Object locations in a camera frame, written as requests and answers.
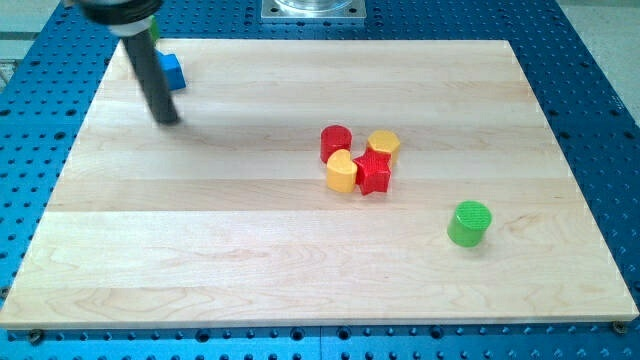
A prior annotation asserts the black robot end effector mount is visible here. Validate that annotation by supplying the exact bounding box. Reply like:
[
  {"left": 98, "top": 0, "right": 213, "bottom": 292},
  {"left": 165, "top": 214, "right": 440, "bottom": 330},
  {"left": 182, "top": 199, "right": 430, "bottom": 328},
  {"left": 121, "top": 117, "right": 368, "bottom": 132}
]
[{"left": 76, "top": 0, "right": 164, "bottom": 37}]

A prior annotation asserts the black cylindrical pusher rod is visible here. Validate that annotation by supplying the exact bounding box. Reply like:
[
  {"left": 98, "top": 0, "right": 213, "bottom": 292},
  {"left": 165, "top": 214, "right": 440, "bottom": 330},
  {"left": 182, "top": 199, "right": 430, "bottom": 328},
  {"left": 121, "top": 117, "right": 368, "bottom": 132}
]
[{"left": 122, "top": 30, "right": 180, "bottom": 125}]

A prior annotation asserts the red star block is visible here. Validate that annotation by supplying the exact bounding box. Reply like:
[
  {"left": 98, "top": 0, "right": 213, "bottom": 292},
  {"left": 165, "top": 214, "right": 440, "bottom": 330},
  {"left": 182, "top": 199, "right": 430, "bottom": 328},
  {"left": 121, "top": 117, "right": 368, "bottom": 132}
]
[{"left": 353, "top": 148, "right": 391, "bottom": 195}]

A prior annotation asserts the green block behind rod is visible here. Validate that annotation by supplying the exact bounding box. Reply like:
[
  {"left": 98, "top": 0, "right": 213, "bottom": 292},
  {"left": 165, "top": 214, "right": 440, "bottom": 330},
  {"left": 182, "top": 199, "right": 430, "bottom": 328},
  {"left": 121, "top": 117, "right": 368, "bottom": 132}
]
[{"left": 149, "top": 15, "right": 160, "bottom": 44}]

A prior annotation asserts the blue cube block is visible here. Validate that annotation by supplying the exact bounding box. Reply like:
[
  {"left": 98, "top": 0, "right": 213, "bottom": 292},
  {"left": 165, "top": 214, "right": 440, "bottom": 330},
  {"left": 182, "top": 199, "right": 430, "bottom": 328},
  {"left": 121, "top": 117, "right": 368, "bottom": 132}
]
[{"left": 156, "top": 51, "right": 186, "bottom": 90}]

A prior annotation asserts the red cylinder block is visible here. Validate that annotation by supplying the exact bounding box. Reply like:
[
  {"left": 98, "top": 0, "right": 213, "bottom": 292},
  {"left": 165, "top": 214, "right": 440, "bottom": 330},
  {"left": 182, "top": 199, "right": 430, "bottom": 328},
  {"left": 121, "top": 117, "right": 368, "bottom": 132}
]
[{"left": 320, "top": 125, "right": 352, "bottom": 163}]

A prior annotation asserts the yellow heart block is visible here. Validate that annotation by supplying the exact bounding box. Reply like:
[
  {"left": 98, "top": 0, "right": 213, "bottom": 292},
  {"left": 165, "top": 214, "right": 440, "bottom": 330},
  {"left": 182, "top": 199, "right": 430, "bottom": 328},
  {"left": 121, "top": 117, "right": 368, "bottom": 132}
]
[{"left": 326, "top": 149, "right": 358, "bottom": 193}]

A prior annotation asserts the yellow hexagon block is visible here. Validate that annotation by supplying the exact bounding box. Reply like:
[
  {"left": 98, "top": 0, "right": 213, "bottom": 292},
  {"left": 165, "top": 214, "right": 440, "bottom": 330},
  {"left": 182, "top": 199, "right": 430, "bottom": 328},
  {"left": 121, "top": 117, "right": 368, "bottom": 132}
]
[{"left": 367, "top": 130, "right": 401, "bottom": 167}]

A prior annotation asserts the left front board screw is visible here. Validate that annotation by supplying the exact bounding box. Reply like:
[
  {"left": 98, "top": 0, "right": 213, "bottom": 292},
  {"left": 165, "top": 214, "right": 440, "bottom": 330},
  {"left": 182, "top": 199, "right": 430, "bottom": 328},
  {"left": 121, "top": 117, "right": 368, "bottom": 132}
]
[{"left": 26, "top": 329, "right": 45, "bottom": 346}]

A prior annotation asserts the board screw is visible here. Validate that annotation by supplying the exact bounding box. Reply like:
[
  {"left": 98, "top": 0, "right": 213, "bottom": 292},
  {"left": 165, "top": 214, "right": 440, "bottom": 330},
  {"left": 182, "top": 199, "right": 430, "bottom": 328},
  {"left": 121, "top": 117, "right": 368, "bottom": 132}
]
[
  {"left": 26, "top": 329, "right": 45, "bottom": 346},
  {"left": 611, "top": 321, "right": 628, "bottom": 335}
]

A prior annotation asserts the green cylinder block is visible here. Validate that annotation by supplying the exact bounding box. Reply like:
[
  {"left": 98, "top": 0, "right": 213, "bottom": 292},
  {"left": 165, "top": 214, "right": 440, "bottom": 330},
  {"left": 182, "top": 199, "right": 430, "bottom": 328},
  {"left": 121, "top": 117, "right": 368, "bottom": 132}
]
[{"left": 447, "top": 200, "right": 493, "bottom": 248}]

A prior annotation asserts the right front board screw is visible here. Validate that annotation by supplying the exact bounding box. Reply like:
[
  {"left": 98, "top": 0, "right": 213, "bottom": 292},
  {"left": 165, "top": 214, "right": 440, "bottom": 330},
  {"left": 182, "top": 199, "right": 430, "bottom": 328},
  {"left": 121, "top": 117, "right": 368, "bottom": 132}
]
[{"left": 611, "top": 321, "right": 628, "bottom": 335}]

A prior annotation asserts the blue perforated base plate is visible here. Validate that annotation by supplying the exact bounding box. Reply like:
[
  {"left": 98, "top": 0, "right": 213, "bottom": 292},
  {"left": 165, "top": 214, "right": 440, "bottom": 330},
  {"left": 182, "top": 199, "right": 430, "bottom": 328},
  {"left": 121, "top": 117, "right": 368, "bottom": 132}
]
[{"left": 1, "top": 1, "right": 639, "bottom": 359}]

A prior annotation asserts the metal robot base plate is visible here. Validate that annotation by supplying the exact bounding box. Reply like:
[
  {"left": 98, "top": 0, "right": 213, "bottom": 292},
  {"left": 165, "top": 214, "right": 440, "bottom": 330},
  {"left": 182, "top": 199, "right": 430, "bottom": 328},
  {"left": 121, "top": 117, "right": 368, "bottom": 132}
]
[{"left": 261, "top": 0, "right": 367, "bottom": 21}]

